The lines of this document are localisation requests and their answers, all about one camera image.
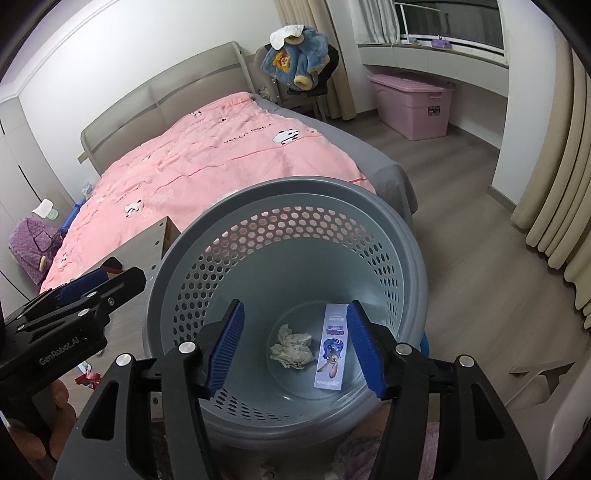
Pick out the white wardrobe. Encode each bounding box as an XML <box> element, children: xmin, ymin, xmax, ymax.
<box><xmin>0</xmin><ymin>88</ymin><xmax>75</xmax><ymax>296</ymax></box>

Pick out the purple cartoon carton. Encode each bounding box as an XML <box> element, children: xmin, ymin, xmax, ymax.
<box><xmin>313</xmin><ymin>303</ymin><xmax>354</xmax><ymax>391</ymax></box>

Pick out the bed with pink duvet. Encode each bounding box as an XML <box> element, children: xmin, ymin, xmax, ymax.
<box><xmin>41</xmin><ymin>91</ymin><xmax>377</xmax><ymax>294</ymax></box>

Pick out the beige pleated curtain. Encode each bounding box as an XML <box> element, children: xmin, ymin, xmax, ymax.
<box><xmin>510</xmin><ymin>32</ymin><xmax>591</xmax><ymax>330</ymax></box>

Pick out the white window ledge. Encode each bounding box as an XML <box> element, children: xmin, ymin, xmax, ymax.
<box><xmin>358</xmin><ymin>41</ymin><xmax>509</xmax><ymax>99</ymax></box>

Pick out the white rounded furniture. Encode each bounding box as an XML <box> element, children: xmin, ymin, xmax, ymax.
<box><xmin>522</xmin><ymin>392</ymin><xmax>591</xmax><ymax>480</ymax></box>

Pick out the white sheer curtain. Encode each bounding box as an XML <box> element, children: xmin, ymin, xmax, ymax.
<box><xmin>344</xmin><ymin>0</ymin><xmax>400</xmax><ymax>45</ymax></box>

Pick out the small black object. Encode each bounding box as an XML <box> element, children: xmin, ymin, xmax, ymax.
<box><xmin>99</xmin><ymin>256</ymin><xmax>125</xmax><ymax>278</ymax></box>

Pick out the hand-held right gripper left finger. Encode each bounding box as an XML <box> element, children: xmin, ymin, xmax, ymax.
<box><xmin>60</xmin><ymin>299</ymin><xmax>245</xmax><ymax>480</ymax></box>

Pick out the window with white railing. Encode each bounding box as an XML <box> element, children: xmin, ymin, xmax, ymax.
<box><xmin>394</xmin><ymin>0</ymin><xmax>505</xmax><ymax>51</ymax></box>

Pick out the beige narrow curtain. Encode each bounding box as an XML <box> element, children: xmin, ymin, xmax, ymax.
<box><xmin>277</xmin><ymin>0</ymin><xmax>357</xmax><ymax>121</ymax></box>

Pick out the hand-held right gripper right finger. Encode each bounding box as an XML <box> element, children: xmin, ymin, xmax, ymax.
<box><xmin>346</xmin><ymin>300</ymin><xmax>539</xmax><ymax>480</ymax></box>

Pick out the purple plush garment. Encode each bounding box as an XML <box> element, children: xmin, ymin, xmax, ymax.
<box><xmin>9</xmin><ymin>217</ymin><xmax>65</xmax><ymax>284</ymax></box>

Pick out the person's left hand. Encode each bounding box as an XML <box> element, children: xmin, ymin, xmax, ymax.
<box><xmin>9</xmin><ymin>381</ymin><xmax>78</xmax><ymax>467</ymax></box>

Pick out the grey side table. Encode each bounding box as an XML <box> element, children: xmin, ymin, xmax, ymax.
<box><xmin>69</xmin><ymin>216</ymin><xmax>185</xmax><ymax>418</ymax></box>

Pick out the dark chair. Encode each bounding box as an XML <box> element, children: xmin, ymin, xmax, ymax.
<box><xmin>254</xmin><ymin>44</ymin><xmax>342</xmax><ymax>123</ymax></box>

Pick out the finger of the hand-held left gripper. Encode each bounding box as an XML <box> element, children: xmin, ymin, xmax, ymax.
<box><xmin>14</xmin><ymin>267</ymin><xmax>147</xmax><ymax>336</ymax></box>
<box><xmin>21</xmin><ymin>269</ymin><xmax>110</xmax><ymax>324</ymax></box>

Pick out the blue plush jacket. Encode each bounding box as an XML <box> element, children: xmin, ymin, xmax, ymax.
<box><xmin>261</xmin><ymin>25</ymin><xmax>331</xmax><ymax>93</ymax></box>

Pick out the grey upholstered bed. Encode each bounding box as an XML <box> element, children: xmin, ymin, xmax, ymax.
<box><xmin>78</xmin><ymin>41</ymin><xmax>419</xmax><ymax>227</ymax></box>

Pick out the white cloth on jacket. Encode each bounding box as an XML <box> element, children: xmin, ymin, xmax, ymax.
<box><xmin>269</xmin><ymin>23</ymin><xmax>305</xmax><ymax>51</ymax></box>

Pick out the grey perforated plastic basket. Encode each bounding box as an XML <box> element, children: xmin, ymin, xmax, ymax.
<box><xmin>147</xmin><ymin>176</ymin><xmax>430</xmax><ymax>450</ymax></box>

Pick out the white tissue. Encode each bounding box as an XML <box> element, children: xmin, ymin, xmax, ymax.
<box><xmin>269</xmin><ymin>324</ymin><xmax>317</xmax><ymax>370</ymax></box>

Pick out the pink lidded storage box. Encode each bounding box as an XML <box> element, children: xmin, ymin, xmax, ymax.
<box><xmin>368</xmin><ymin>73</ymin><xmax>457</xmax><ymax>141</ymax></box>

